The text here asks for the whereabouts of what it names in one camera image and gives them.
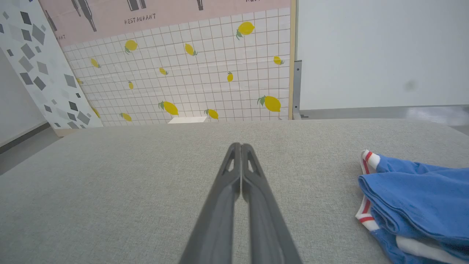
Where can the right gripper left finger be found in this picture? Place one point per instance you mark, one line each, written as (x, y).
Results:
(216, 227)

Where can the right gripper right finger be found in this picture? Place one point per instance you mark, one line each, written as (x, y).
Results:
(267, 227)

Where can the blue white red-striped garment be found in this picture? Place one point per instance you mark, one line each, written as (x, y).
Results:
(421, 198)

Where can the white cardboard box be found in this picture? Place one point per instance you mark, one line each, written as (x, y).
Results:
(187, 120)

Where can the lemon tile print backdrop panel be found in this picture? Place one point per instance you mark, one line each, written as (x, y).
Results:
(201, 73)

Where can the terrazzo print backdrop panel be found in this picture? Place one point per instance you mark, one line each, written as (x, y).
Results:
(36, 66)

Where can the grey metal panel bracket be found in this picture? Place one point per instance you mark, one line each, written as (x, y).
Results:
(296, 88)

